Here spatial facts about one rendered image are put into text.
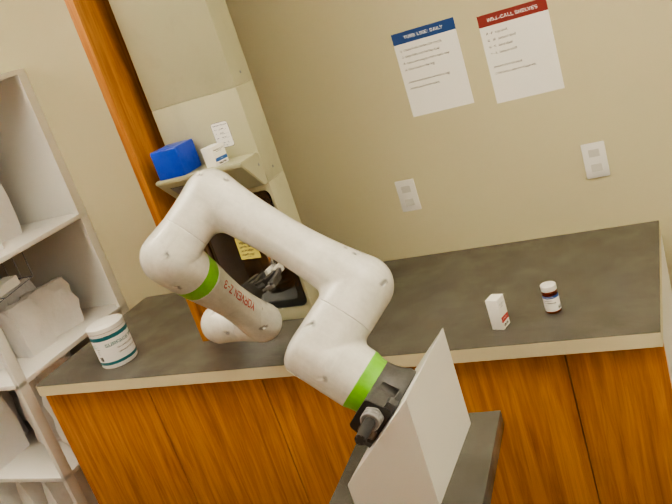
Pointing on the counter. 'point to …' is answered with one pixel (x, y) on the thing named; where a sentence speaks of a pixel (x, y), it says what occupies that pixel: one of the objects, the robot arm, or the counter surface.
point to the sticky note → (246, 250)
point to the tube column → (181, 48)
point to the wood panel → (125, 104)
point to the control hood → (253, 176)
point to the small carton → (214, 155)
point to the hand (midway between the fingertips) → (274, 270)
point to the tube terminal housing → (244, 110)
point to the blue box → (175, 159)
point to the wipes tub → (112, 341)
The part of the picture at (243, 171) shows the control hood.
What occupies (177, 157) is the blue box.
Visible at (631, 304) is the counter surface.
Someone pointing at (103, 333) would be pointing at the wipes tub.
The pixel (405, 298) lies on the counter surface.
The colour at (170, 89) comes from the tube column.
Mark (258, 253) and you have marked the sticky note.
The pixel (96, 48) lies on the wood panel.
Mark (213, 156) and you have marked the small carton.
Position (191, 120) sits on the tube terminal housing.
